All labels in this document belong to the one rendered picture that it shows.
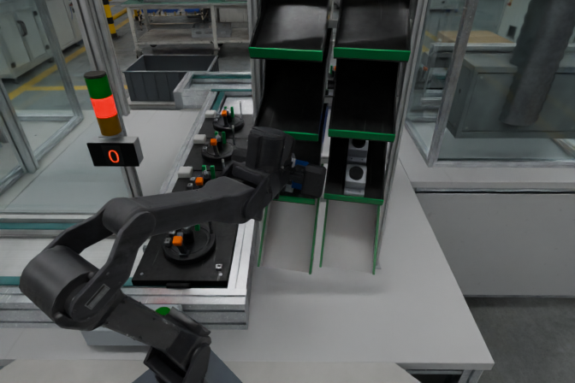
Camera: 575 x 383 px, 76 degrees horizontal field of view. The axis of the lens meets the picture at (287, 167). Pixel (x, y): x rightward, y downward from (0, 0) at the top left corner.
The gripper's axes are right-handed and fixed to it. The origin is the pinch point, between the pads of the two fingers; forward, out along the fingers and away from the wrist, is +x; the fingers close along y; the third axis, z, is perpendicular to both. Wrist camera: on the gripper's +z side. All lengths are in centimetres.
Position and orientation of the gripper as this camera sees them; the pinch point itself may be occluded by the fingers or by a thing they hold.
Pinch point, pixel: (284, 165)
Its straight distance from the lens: 76.3
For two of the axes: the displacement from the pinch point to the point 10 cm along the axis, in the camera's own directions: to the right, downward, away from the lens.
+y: -9.5, -2.2, 2.1
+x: 2.7, -2.7, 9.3
